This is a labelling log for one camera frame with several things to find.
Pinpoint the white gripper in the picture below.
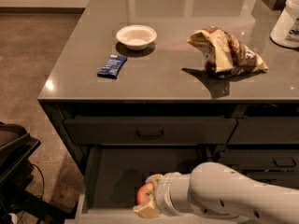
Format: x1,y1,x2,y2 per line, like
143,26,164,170
133,172,191,218

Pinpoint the red apple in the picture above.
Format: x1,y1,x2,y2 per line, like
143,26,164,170
136,183,155,205

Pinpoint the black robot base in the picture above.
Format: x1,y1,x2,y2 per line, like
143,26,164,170
0,123,75,224

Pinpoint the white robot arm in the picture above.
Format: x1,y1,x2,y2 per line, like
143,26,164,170
134,162,299,224

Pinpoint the open grey middle drawer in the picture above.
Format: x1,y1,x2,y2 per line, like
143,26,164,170
64,146,238,224

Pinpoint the closed grey top drawer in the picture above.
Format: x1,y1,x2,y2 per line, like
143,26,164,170
64,117,236,145

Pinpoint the right middle drawer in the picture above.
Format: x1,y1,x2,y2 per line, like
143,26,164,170
218,149,299,171

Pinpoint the grey counter cabinet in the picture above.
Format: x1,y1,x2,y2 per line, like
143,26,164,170
36,0,299,224

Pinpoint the right top drawer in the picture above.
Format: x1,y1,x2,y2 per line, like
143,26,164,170
229,117,299,145

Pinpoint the right bottom drawer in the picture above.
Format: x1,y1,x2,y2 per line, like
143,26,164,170
246,172,299,189

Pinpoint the blue snack bar wrapper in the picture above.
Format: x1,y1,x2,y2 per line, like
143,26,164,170
97,55,127,78

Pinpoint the brown crumpled chip bag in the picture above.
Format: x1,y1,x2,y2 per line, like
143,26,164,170
187,26,268,79

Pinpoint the white bowl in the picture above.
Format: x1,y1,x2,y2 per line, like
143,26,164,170
116,25,157,50

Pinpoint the white plastic canister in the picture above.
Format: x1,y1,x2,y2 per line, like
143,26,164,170
270,0,299,49

